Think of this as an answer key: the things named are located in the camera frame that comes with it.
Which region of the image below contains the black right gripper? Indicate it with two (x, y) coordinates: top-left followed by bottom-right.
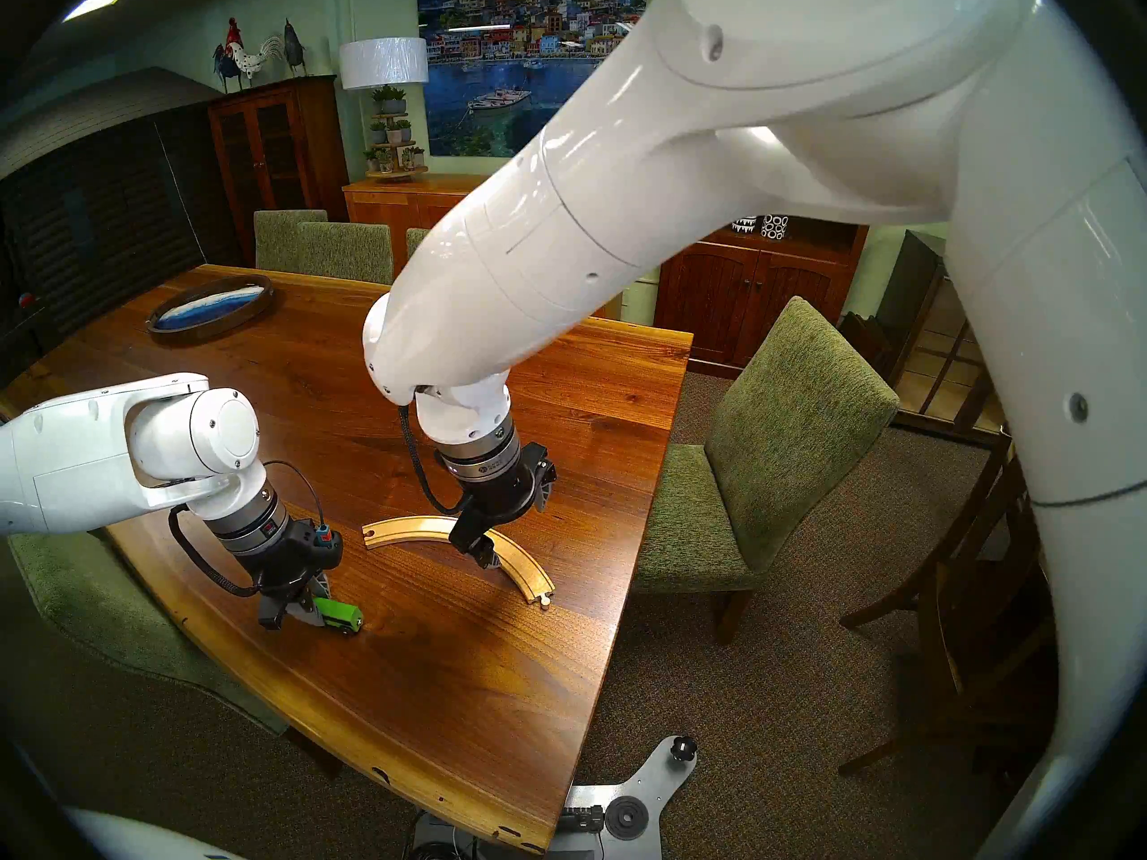
(446, 444), (558, 571)

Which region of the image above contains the black corrugated cable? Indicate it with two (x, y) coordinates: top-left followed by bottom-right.
(168, 504), (261, 599)
(399, 406), (471, 519)

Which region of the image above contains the dark wooden glass-door cabinet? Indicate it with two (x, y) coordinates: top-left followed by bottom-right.
(208, 75), (350, 266)

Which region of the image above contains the black round disc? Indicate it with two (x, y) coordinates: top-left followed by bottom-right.
(604, 795), (649, 839)

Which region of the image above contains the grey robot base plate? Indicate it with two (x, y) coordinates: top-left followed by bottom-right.
(556, 735), (698, 860)

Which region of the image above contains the oval tray blue inlay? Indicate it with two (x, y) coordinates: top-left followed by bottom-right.
(145, 274), (278, 345)

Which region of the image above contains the wooden sideboard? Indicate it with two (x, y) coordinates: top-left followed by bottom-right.
(342, 174), (489, 237)

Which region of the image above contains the curved wooden track piece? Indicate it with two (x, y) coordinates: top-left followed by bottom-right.
(361, 515), (462, 551)
(488, 529), (556, 610)

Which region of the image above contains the white drum lampshade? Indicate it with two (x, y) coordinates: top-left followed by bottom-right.
(339, 37), (430, 90)

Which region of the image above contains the thin cable with blue connector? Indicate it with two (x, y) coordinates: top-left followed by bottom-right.
(262, 460), (345, 556)

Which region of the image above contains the white rooster figurine red comb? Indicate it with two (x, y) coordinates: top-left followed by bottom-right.
(224, 16), (286, 87)

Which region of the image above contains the green toy bus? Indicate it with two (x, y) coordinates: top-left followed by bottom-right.
(314, 597), (366, 637)

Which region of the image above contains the dark wooden bookshelf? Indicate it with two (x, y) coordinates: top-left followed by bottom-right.
(654, 213), (870, 375)

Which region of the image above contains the dark wooden chair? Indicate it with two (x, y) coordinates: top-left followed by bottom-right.
(838, 437), (1058, 778)

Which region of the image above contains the dark slatted window blind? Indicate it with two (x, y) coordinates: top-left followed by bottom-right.
(0, 68), (243, 357)

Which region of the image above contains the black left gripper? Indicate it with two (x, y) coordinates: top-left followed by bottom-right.
(254, 527), (346, 632)

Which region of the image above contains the tiered wooden plant stand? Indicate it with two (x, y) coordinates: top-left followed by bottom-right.
(363, 83), (428, 184)

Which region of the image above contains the harbour town painting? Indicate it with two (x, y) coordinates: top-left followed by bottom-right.
(416, 0), (649, 160)

